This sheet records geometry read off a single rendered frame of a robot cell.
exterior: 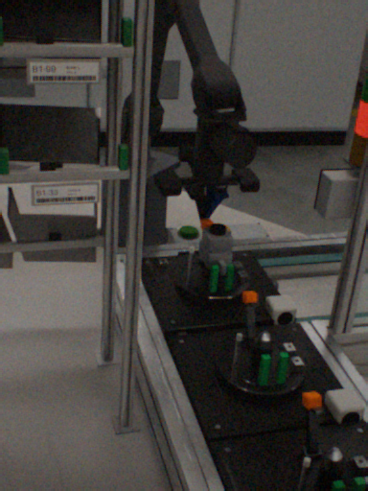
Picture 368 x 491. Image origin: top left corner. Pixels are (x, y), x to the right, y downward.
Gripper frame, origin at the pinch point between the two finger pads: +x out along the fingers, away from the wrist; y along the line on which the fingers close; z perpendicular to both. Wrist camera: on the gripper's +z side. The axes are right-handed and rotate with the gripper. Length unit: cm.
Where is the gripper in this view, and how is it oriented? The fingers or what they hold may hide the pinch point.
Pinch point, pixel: (204, 206)
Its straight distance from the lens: 140.2
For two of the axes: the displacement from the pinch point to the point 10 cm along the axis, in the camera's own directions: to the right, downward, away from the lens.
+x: -0.8, 8.6, 5.1
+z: -2.6, -5.1, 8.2
